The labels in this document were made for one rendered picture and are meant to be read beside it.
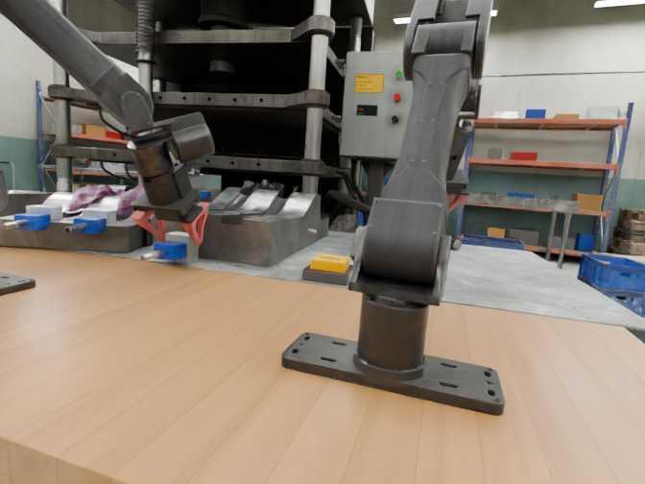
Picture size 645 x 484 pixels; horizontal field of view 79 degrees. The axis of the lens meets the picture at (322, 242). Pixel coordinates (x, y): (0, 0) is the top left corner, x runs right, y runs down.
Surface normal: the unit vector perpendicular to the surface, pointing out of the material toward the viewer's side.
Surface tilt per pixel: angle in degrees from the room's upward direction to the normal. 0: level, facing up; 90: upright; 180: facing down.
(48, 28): 92
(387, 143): 90
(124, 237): 90
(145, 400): 0
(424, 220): 57
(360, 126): 90
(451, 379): 0
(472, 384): 0
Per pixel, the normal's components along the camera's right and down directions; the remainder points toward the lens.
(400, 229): -0.28, -0.43
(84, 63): 0.35, 0.13
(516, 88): -0.39, 0.12
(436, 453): 0.07, -0.98
